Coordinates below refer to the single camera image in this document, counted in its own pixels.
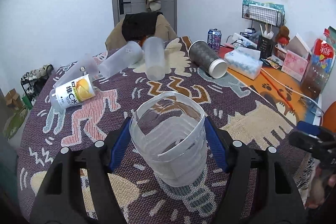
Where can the black shoe rack with shoes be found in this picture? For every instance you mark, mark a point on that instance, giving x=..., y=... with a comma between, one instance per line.
x=33, y=82

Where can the white clear plastic cup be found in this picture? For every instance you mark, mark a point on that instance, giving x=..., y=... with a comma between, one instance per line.
x=169, y=133

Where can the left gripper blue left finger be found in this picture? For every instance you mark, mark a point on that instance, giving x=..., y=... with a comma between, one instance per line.
x=120, y=145

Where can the frosted plastic cup right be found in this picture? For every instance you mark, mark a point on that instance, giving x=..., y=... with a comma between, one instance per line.
x=154, y=55

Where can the black wire wall basket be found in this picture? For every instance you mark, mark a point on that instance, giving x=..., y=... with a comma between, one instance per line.
x=268, y=13

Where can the brown plush toy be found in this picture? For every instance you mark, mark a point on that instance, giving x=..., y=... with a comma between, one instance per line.
x=283, y=36

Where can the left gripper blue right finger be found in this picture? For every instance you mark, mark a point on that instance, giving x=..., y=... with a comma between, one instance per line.
x=215, y=144

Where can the black cutlery holder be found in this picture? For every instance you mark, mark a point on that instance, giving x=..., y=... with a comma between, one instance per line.
x=265, y=43

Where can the tan chair with black garment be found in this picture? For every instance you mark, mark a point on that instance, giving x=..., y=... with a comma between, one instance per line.
x=138, y=27

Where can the red snack bag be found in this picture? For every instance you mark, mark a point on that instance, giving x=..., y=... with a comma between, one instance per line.
x=323, y=55

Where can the black door handle lock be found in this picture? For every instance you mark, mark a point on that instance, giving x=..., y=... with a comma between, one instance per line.
x=121, y=4

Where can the green floor mat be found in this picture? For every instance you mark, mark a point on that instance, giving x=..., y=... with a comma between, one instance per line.
x=14, y=123

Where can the blue soda can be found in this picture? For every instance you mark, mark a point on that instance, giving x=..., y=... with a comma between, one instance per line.
x=214, y=37

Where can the white tissue box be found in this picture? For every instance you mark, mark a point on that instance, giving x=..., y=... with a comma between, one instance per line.
x=244, y=61

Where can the cardboard box on floor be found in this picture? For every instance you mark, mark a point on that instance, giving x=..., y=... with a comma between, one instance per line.
x=13, y=100

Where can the frosted plastic cup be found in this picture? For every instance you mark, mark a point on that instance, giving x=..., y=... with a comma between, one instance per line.
x=126, y=56
x=154, y=55
x=86, y=66

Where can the pink floral box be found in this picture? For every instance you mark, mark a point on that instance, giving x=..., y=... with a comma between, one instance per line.
x=294, y=65

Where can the person's right hand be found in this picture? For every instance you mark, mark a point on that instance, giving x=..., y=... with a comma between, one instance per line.
x=319, y=187

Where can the grey paper coffee cup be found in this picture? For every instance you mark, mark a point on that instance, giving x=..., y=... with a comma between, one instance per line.
x=205, y=57

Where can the patterned woven table cloth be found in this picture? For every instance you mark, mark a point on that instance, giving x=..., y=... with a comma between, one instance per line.
x=63, y=167

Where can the orange paw print mat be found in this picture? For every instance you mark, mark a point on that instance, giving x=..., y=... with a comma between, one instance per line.
x=284, y=93

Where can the frosted plastic cup far left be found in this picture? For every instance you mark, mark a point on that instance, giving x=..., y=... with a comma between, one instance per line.
x=86, y=66

